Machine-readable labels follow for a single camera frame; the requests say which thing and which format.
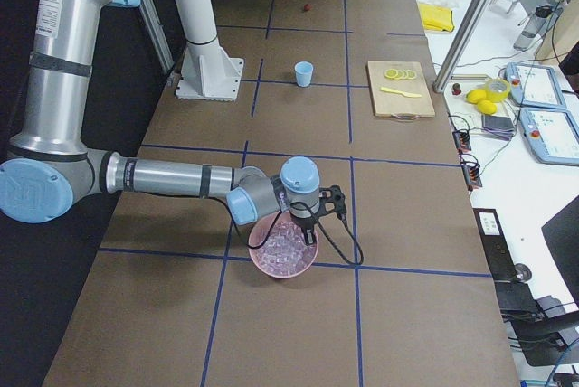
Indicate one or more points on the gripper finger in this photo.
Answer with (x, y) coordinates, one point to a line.
(309, 236)

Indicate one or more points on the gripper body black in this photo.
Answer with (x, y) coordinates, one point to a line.
(303, 222)

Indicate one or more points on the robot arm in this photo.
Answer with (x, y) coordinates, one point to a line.
(49, 169)

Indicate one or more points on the pile of ice cubes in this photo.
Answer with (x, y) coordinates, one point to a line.
(284, 254)

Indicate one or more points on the light blue cup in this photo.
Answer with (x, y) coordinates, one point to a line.
(303, 73)

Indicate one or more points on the pink bowl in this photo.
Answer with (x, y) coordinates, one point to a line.
(260, 231)

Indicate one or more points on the wooden cutting board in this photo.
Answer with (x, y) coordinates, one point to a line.
(386, 105)

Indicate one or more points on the yellow plastic knife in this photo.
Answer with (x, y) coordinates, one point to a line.
(403, 93)

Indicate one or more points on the strawberry on side table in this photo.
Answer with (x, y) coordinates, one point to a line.
(456, 90)

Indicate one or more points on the whole lemon upper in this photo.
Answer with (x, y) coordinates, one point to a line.
(475, 96)

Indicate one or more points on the whole lemon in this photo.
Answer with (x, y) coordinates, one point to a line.
(486, 107)
(475, 96)

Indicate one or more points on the whole lemon lower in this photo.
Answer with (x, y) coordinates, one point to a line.
(486, 107)

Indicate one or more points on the dark wallet pouch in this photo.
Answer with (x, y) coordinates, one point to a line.
(498, 126)

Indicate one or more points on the yellow tape roll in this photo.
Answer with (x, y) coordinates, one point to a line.
(497, 90)

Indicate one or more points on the yellow cloth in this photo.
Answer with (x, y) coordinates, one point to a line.
(436, 18)

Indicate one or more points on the teach pendant near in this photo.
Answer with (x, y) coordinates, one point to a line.
(552, 135)

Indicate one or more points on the teach pendant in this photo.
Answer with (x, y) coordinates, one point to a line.
(534, 85)
(552, 135)

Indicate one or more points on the teach pendant far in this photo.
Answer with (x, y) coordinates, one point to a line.
(534, 85)

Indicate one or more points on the clear water bottle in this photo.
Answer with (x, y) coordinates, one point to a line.
(534, 24)

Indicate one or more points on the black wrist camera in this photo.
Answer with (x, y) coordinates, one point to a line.
(332, 200)

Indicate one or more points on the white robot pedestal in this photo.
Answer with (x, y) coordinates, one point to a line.
(207, 72)

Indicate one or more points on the aluminium frame post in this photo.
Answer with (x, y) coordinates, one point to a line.
(460, 42)

